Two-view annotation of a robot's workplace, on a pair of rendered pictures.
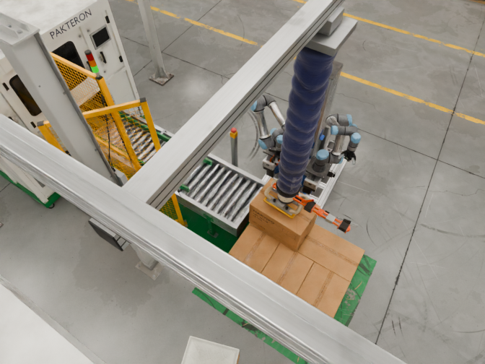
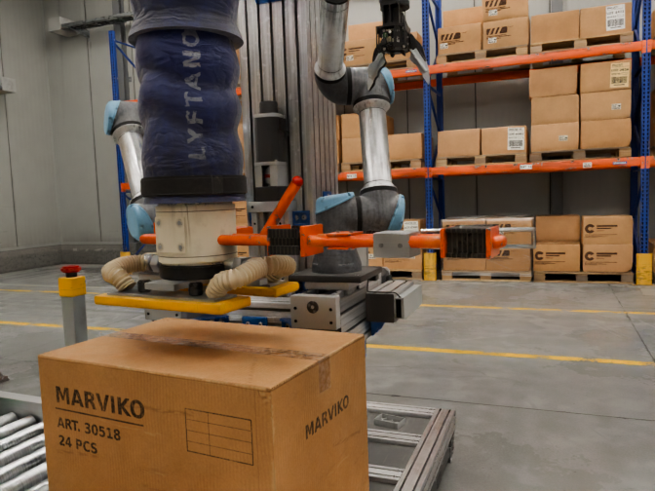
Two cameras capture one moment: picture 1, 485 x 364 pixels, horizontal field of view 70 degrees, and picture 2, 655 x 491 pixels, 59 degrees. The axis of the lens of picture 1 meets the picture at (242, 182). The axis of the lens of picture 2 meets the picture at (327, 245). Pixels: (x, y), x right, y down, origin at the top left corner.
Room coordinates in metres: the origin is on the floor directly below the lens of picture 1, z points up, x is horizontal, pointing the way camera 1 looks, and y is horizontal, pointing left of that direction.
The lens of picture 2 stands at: (0.45, -0.51, 1.26)
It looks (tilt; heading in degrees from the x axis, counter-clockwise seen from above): 5 degrees down; 351
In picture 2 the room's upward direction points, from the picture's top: 2 degrees counter-clockwise
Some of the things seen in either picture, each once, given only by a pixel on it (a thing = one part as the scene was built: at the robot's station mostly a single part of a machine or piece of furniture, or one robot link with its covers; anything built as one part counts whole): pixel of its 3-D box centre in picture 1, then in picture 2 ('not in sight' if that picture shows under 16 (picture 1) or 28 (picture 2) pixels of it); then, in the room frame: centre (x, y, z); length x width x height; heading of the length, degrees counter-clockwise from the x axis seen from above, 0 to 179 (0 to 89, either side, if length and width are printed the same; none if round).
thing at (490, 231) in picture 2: (343, 227); (470, 242); (1.38, -0.90, 1.18); 0.08 x 0.07 x 0.05; 53
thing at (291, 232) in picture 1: (283, 214); (211, 430); (1.74, -0.43, 0.74); 0.60 x 0.40 x 0.40; 54
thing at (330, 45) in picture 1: (320, 29); not in sight; (1.74, -0.43, 2.85); 0.30 x 0.30 x 0.05; 57
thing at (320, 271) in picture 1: (290, 266); not in sight; (1.33, -0.52, 0.34); 1.20 x 1.00 x 0.40; 57
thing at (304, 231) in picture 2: (309, 206); (295, 240); (1.59, -0.62, 1.18); 0.10 x 0.08 x 0.06; 143
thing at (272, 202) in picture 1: (280, 204); (170, 293); (1.67, -0.37, 1.07); 0.34 x 0.10 x 0.05; 53
